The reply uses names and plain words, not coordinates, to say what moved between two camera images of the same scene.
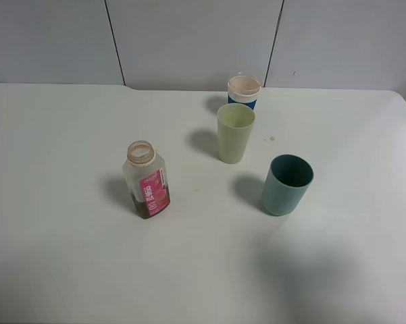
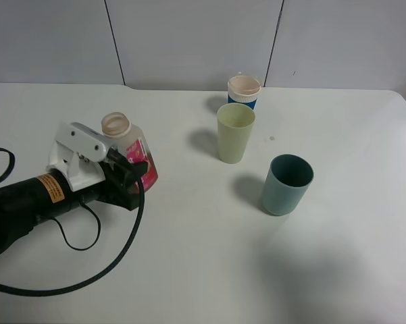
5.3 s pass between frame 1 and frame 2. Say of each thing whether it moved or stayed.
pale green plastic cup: stayed
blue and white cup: stayed
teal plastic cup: stayed
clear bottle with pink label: moved
